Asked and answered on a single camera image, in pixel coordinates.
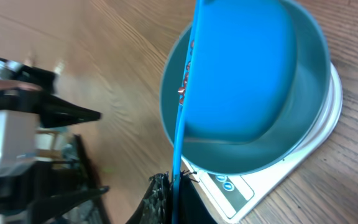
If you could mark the blue plastic measuring scoop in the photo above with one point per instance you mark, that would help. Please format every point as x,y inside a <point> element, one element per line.
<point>242,67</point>

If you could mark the white digital kitchen scale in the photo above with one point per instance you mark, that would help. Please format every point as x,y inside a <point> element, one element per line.
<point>233,197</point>

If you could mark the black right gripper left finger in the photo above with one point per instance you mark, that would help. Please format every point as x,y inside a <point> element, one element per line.
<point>156,205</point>

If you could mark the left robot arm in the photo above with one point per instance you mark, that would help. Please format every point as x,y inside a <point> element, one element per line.
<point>64,149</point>

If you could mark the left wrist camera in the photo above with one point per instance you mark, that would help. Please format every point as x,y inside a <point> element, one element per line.
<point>17,141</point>

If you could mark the red beans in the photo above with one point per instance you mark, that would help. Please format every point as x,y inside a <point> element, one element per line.
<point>182,89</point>

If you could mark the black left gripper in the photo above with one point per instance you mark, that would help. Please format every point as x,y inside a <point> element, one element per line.
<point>27,184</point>

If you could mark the teal metal bowl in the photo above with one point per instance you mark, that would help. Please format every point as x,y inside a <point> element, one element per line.
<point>302,107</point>

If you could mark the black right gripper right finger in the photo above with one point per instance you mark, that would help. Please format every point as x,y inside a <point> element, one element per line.
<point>192,209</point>

